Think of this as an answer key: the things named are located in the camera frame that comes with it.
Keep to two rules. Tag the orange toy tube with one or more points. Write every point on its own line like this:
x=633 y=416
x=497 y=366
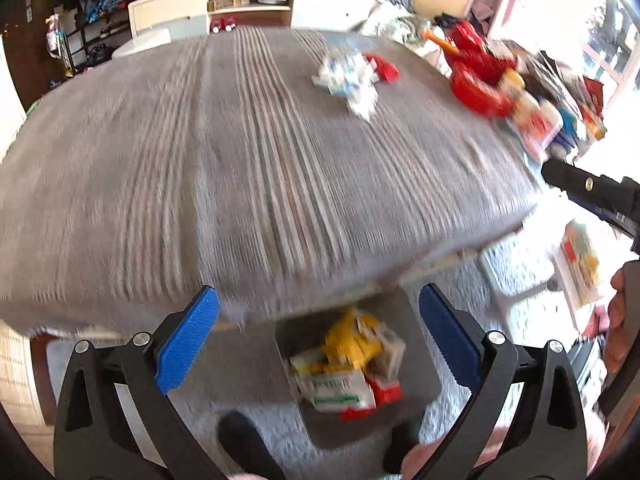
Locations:
x=436 y=40

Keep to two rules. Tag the yellow bag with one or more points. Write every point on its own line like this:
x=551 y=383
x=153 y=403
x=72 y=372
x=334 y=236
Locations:
x=350 y=342

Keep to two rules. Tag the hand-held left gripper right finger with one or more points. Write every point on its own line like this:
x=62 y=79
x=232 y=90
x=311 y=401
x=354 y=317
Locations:
x=450 y=340

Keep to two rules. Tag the white green medicine box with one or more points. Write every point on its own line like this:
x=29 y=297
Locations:
x=337 y=392

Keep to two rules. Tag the grey plaid tablecloth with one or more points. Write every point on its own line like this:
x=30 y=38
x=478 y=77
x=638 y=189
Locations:
x=200 y=160

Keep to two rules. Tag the pile of snack packets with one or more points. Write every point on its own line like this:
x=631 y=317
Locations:
x=565 y=80

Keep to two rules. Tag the grey shaggy rug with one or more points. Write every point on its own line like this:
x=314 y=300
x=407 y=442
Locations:
x=250 y=380

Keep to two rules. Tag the floral padded cloth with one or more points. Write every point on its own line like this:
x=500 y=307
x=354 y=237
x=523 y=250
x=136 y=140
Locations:
x=400 y=22

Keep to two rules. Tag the person's right hand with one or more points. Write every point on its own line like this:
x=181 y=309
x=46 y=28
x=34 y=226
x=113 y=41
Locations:
x=625 y=310

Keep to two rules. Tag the white blue crumpled wrappers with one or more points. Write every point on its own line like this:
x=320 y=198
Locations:
x=345 y=80

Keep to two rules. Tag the white yellow-striped medicine box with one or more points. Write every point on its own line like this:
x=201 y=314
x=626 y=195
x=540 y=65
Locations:
x=391 y=355

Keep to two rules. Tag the person's foot in black sock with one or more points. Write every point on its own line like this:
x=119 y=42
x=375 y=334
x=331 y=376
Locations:
x=247 y=445

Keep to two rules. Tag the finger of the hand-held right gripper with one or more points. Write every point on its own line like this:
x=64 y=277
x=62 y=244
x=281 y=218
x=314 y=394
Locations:
x=575 y=180

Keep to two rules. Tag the person's leg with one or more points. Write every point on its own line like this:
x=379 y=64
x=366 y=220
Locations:
x=425 y=457

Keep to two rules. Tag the white bottle yellow cap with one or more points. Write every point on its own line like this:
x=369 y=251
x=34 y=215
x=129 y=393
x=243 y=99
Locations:
x=512 y=82

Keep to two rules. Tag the red snack bag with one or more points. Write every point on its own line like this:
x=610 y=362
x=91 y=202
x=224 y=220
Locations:
x=385 y=392

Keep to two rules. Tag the dark plastic bin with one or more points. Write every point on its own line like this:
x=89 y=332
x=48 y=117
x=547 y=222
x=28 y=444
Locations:
x=415 y=350

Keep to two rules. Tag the cream grey television stand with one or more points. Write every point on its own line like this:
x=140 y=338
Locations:
x=320 y=2

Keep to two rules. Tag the small cardboard box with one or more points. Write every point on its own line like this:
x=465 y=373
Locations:
x=229 y=3

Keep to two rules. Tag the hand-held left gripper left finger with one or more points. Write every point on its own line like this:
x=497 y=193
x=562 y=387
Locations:
x=187 y=340

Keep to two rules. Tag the red shoes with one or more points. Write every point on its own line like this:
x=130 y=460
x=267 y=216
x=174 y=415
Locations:
x=223 y=24

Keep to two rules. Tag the white bottle red label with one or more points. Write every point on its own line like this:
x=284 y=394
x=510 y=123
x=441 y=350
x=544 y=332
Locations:
x=547 y=127
x=527 y=115

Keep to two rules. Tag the small red packet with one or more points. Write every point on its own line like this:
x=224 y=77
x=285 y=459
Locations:
x=384 y=67

